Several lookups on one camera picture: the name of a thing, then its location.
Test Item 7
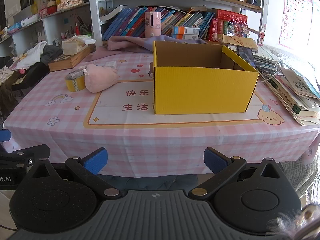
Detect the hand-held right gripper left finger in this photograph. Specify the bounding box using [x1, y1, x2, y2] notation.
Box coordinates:
[24, 148, 123, 200]

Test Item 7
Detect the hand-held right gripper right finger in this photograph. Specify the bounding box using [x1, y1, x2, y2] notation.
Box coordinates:
[188, 147, 287, 200]

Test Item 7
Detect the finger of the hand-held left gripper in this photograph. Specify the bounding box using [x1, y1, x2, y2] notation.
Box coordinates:
[0, 144, 50, 168]
[0, 129, 12, 143]

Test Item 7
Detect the yellow cardboard box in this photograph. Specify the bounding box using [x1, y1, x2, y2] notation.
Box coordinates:
[152, 41, 260, 115]

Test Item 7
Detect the yellow tape roll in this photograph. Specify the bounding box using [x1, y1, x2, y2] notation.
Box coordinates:
[64, 74, 87, 92]

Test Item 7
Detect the pink plush toy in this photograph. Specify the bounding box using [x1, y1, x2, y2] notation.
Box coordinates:
[84, 64, 119, 93]

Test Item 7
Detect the small white red box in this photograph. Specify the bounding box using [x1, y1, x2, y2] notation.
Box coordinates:
[69, 67, 88, 79]

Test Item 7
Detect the white garment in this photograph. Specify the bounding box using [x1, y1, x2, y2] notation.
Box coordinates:
[10, 41, 47, 70]

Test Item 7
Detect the dark grey garment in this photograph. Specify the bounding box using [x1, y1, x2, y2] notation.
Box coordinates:
[40, 44, 63, 64]

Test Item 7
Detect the grey fluffy cuff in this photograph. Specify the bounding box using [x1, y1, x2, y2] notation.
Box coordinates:
[266, 201, 320, 240]

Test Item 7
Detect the wooden box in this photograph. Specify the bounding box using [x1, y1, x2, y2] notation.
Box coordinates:
[48, 44, 95, 72]

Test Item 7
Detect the stack of papers and booklets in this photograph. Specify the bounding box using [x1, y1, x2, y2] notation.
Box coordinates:
[229, 44, 320, 126]

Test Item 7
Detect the smartphone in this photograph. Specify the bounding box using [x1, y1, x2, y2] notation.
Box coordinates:
[237, 45, 256, 68]

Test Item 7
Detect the beige tissue pack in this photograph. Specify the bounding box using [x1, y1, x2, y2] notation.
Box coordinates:
[62, 35, 97, 55]

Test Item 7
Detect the white teal workbook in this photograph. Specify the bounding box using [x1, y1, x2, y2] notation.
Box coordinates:
[282, 66, 320, 98]

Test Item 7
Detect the pink cloth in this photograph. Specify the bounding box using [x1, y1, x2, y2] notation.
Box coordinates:
[82, 35, 154, 63]

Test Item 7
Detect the white side shelf unit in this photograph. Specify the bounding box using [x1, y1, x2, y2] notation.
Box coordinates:
[0, 1, 92, 55]

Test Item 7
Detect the brown paper envelope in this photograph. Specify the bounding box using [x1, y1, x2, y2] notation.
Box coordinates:
[222, 34, 258, 52]

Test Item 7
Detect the orange blue white carton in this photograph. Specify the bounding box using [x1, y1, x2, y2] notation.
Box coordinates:
[171, 33, 199, 40]
[171, 26, 200, 35]

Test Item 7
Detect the group of pens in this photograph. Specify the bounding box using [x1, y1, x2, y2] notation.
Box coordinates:
[60, 21, 92, 40]

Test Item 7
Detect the row of red books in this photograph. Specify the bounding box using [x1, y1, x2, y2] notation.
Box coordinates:
[207, 18, 229, 42]

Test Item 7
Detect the row of colourful books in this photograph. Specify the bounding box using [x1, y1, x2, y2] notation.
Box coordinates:
[102, 5, 215, 38]

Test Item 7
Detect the large red dictionary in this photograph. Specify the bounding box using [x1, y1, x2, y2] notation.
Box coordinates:
[216, 9, 248, 22]

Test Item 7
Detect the white curled booklet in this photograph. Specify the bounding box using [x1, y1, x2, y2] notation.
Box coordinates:
[100, 5, 128, 22]

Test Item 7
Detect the white bookshelf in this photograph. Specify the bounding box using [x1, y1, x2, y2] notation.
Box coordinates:
[87, 0, 269, 45]

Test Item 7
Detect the alphabet wall poster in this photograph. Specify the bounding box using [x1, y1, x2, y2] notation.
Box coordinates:
[279, 0, 314, 50]

